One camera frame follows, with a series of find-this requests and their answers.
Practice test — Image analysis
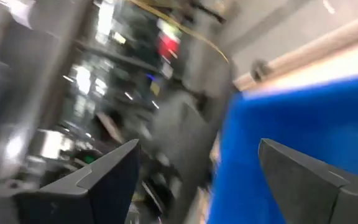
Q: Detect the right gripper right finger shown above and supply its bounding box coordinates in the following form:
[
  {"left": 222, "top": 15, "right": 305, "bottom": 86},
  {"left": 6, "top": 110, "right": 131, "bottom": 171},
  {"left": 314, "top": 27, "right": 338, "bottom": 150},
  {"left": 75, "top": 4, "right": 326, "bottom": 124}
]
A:
[{"left": 258, "top": 138, "right": 358, "bottom": 224}]

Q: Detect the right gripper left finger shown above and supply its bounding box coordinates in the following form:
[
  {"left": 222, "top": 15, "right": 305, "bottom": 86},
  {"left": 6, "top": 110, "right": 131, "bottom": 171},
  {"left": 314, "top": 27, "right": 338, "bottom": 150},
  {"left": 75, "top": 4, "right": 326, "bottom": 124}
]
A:
[{"left": 14, "top": 139, "right": 141, "bottom": 224}]

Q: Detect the blue plastic bin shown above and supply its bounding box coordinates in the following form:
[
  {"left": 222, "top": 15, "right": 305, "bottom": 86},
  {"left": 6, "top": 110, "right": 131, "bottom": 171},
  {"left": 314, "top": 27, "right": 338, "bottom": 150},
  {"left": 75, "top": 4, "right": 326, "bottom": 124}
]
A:
[{"left": 208, "top": 73, "right": 358, "bottom": 224}]

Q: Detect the red box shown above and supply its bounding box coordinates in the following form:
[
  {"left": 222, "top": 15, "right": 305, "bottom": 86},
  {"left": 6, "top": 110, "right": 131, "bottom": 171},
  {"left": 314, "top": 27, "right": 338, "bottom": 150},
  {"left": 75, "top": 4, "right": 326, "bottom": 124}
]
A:
[{"left": 157, "top": 30, "right": 180, "bottom": 60}]

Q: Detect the yellow cable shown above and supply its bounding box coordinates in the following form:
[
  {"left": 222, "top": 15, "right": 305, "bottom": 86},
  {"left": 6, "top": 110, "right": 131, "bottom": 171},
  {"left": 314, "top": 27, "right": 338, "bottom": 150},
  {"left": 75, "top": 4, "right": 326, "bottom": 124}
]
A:
[{"left": 129, "top": 0, "right": 229, "bottom": 63}]

